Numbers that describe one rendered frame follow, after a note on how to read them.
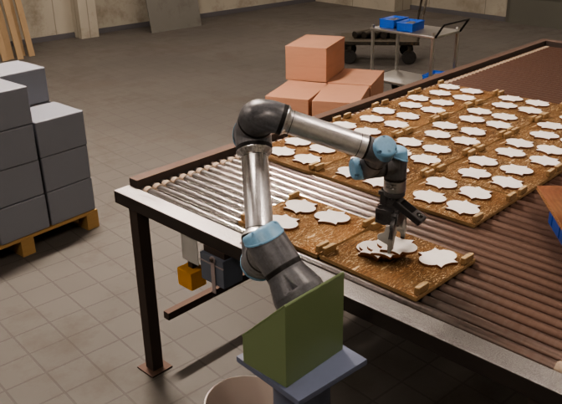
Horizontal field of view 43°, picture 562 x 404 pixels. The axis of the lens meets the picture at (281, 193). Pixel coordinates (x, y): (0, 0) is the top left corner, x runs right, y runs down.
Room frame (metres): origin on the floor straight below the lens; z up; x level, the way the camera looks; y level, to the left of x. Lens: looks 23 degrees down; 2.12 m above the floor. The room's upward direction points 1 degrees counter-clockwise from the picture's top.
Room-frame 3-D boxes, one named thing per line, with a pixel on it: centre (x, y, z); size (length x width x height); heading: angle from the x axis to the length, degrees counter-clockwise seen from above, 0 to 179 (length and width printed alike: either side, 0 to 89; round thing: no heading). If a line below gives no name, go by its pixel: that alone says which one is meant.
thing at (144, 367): (2.82, 0.63, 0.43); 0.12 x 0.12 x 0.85; 46
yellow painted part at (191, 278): (2.55, 0.37, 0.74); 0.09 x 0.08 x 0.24; 46
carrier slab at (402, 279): (2.17, -0.40, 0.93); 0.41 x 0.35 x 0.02; 44
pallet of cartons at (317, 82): (6.43, -0.46, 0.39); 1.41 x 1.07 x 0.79; 150
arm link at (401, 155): (2.17, -0.38, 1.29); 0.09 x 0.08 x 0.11; 106
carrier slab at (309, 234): (2.47, -0.10, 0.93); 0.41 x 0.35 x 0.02; 45
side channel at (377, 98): (4.36, -0.75, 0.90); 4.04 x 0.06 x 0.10; 136
